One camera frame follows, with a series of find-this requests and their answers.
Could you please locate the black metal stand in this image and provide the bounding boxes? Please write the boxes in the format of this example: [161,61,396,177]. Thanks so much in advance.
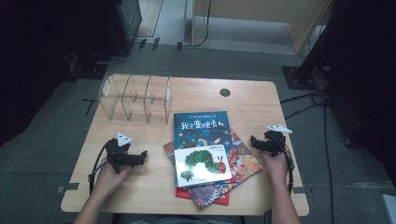
[282,0,344,91]

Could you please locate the person's right hand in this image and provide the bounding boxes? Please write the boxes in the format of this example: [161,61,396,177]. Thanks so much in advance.
[262,151,289,185]

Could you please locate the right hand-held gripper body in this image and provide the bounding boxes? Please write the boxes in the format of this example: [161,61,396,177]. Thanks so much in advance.
[264,124,293,158]

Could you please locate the dark blue picture book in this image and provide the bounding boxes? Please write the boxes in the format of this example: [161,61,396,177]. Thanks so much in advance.
[173,110,233,157]

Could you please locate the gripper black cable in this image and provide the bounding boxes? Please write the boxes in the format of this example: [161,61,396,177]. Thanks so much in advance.
[281,143,295,195]
[88,139,114,195]

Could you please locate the black angled tape mark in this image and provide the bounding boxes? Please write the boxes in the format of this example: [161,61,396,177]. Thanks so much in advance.
[82,98,95,117]

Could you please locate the black hanging cable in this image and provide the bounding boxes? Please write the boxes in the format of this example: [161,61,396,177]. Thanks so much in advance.
[183,0,213,49]

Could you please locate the black floor cable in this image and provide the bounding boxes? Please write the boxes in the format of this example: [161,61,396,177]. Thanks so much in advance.
[284,99,335,224]
[279,90,329,105]

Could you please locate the clear acrylic book rack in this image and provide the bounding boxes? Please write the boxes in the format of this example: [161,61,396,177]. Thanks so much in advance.
[98,74,173,125]

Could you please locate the red picture book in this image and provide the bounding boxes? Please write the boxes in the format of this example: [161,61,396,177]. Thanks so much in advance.
[175,186,231,207]

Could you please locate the light wooden furniture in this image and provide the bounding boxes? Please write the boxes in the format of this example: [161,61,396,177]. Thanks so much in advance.
[190,0,334,54]

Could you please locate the black cabinet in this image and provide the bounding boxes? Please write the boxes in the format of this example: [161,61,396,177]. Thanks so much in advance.
[104,0,143,55]

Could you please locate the person's left hand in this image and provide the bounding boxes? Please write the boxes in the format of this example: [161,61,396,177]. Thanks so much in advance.
[92,163,134,200]

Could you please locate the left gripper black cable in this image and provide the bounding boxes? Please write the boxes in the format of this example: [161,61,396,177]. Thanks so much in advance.
[88,139,114,195]

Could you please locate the colourful monster picture book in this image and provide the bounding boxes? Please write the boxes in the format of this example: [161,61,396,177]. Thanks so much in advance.
[163,130,262,209]

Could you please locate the dark curtain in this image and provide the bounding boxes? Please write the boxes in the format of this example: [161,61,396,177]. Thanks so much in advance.
[323,0,396,188]
[0,0,120,147]

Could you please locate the white object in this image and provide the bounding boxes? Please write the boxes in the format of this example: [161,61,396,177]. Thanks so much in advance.
[381,194,396,224]

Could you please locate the grey tape piece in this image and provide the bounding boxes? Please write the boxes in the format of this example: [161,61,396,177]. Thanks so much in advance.
[292,186,314,195]
[56,182,80,193]

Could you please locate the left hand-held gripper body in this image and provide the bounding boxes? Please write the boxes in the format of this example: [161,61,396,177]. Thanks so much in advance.
[106,133,139,174]

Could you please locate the white caterpillar board book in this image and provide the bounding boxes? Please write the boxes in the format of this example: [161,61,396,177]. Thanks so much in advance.
[173,144,233,189]

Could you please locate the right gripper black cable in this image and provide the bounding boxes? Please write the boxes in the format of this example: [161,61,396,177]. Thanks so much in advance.
[281,143,295,195]

